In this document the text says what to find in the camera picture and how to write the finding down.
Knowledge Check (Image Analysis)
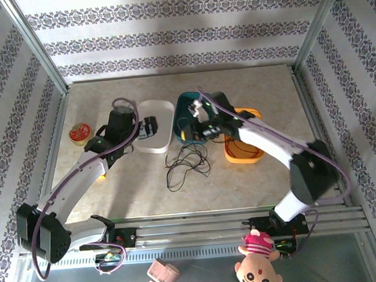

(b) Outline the aluminium frame rear rail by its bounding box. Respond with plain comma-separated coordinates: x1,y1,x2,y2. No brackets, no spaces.
69,62,296,86

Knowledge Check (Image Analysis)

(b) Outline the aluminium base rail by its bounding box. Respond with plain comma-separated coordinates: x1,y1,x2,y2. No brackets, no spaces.
111,199,368,250

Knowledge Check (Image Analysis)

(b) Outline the black electrical cable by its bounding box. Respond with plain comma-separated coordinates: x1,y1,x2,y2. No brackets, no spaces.
164,152,192,193
167,146,207,177
176,155,212,180
164,142,210,169

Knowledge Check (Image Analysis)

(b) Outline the pink plastic toy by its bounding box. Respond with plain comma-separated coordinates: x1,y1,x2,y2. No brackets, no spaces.
146,256,181,282

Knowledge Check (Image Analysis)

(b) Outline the orange plastic bin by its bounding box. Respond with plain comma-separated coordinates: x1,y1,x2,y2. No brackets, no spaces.
221,106,268,166

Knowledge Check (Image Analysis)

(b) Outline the small control circuit board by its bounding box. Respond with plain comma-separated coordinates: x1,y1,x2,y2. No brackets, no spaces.
274,240,297,256
95,250,125,263

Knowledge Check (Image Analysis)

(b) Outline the aluminium frame post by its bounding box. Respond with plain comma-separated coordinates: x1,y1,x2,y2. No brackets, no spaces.
0,0,71,98
289,0,355,75

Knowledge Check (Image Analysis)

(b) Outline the green electrical cable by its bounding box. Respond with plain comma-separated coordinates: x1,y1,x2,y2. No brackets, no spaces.
176,116,192,133

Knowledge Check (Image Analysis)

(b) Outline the red electrical cable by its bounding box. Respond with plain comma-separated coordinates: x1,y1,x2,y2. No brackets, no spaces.
231,138,261,161
224,135,241,160
226,136,258,162

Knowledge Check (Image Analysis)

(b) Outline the white plastic bin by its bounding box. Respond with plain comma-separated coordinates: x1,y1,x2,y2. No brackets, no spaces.
129,98,178,157

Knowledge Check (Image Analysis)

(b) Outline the aluminium frame side rail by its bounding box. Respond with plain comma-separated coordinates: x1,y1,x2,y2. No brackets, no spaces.
31,89,79,207
288,61,353,210

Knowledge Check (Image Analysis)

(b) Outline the pink-hatted plush doll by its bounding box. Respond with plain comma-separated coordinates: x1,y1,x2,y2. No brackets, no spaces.
232,227,285,282

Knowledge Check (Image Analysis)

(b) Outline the round red-lidded container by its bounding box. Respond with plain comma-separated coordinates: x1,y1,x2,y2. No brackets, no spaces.
68,121,94,147

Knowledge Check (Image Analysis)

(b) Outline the teal plastic bin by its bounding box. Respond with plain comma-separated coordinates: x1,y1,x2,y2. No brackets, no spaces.
170,90,221,148

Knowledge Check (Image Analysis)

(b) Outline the slotted grey cable duct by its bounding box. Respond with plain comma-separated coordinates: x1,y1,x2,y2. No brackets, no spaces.
47,237,361,271

